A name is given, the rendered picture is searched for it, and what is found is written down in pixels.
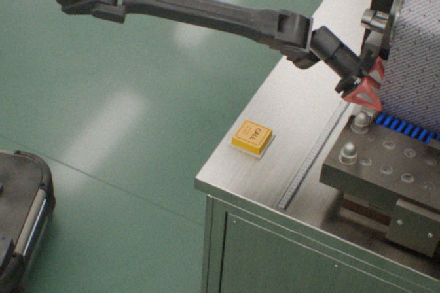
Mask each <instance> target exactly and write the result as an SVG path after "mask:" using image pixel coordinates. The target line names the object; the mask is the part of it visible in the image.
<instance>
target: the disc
mask: <svg viewBox="0 0 440 293"><path fill-rule="evenodd" d="M404 3H405V0H402V1H401V4H400V6H399V9H398V12H397V15H396V17H395V21H394V24H393V27H392V32H391V35H390V47H391V46H392V41H393V38H394V33H395V29H396V25H397V22H398V20H399V16H400V14H401V11H402V8H403V5H404Z"/></svg>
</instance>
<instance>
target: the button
mask: <svg viewBox="0 0 440 293"><path fill-rule="evenodd" d="M271 137H272V129H271V128H268V127H266V126H264V125H261V124H258V123H256V122H253V121H251V120H248V119H245V120H244V121H243V122H242V124H241V125H240V127H239V128H238V129H237V132H235V133H234V135H233V136H232V139H231V144H232V145H235V146H238V147H240V148H243V149H246V150H248V151H249V152H251V153H254V154H257V155H260V153H261V152H262V150H263V149H264V147H265V145H266V144H267V143H268V141H269V139H270V138H271Z"/></svg>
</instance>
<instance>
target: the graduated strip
mask: <svg viewBox="0 0 440 293"><path fill-rule="evenodd" d="M356 82H357V83H358V84H359V83H360V82H363V80H361V79H359V78H357V80H356V81H355V82H354V83H356ZM349 104H350V102H347V101H345V100H343V99H342V101H341V102H340V104H339V105H338V106H337V109H336V110H335V112H334V113H333V115H332V117H331V118H330V120H329V121H328V123H327V125H326V126H325V128H324V130H323V132H322V133H321V135H320V137H319V139H318V140H317V141H316V142H315V144H314V146H313V147H312V149H311V151H310V153H309V155H308V156H307V157H306V159H305V161H304V163H303V164H302V165H301V168H300V169H299V171H298V173H297V174H296V175H295V177H294V178H293V180H292V181H291V184H290V185H289V186H288V188H287V190H286V191H285V194H284V196H283V197H282V199H281V200H280V202H279V204H278V205H277V207H279V208H281V209H283V210H286V209H287V208H288V206H289V204H290V203H291V201H292V199H293V198H294V196H295V194H296V192H298V190H299V188H300V187H301V185H302V183H303V182H304V180H305V178H306V176H307V175H308V173H309V171H310V169H311V168H312V166H313V165H314V162H315V161H316V159H318V157H319V155H320V154H321V152H322V150H323V148H324V146H325V145H326V143H327V142H328V140H329V138H330V136H331V135H332V133H333V132H334V130H335V128H336V126H337V124H338V123H339V122H340V120H341V118H342V117H343V115H344V113H345V112H346V110H347V108H348V106H349Z"/></svg>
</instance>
